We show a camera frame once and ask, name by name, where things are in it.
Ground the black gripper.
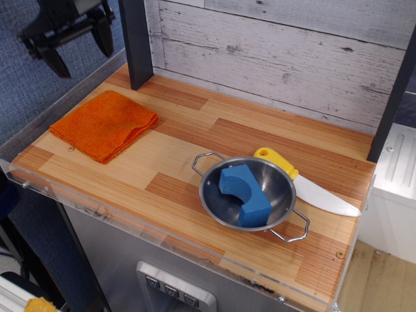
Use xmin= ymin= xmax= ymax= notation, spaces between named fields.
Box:
xmin=18 ymin=0 xmax=115 ymax=79

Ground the orange towel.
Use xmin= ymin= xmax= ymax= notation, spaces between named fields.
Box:
xmin=49 ymin=90 xmax=159 ymax=164

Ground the clear acrylic shelf guard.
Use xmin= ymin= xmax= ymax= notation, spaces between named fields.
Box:
xmin=10 ymin=66 xmax=375 ymax=311

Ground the blue arch-shaped block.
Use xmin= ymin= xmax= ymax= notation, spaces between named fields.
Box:
xmin=218 ymin=164 xmax=272 ymax=228

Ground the stainless steel cabinet front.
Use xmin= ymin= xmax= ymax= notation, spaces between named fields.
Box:
xmin=64 ymin=205 xmax=294 ymax=311

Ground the silver button control panel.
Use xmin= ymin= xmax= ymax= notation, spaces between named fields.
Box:
xmin=136 ymin=261 xmax=218 ymax=311

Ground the white ribbed box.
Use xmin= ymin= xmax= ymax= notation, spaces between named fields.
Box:
xmin=357 ymin=123 xmax=415 ymax=263

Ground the dark left shelf post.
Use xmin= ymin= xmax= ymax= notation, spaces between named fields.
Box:
xmin=118 ymin=0 xmax=153 ymax=90

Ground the dark shelf post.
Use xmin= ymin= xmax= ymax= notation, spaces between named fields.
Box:
xmin=367 ymin=44 xmax=415 ymax=163
xmin=118 ymin=0 xmax=153 ymax=90

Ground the steel bowl with wire handles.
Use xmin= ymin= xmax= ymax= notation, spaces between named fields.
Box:
xmin=192 ymin=151 xmax=310 ymax=242

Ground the yellow object with black strap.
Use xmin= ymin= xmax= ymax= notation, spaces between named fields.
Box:
xmin=23 ymin=297 xmax=57 ymax=312

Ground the yellow-handled white toy knife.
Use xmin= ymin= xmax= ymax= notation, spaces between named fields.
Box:
xmin=253 ymin=148 xmax=361 ymax=217

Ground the dark right shelf post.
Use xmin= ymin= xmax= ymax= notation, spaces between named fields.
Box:
xmin=367 ymin=44 xmax=415 ymax=163

